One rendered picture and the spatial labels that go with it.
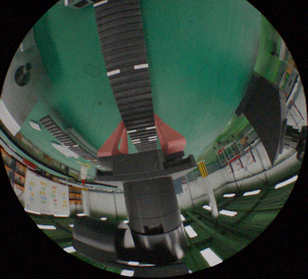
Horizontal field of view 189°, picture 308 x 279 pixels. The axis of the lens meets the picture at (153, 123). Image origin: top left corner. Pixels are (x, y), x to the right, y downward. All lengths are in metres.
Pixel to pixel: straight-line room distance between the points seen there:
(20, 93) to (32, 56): 0.06
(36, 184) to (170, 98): 3.04
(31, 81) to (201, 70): 0.27
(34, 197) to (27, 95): 2.94
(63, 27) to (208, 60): 0.23
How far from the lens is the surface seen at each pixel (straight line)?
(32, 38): 0.22
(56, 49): 0.18
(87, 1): 0.16
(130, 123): 0.15
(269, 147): 0.41
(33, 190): 3.01
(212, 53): 0.18
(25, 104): 0.17
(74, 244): 0.15
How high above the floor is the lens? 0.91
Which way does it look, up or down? 39 degrees down
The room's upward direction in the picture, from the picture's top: 167 degrees clockwise
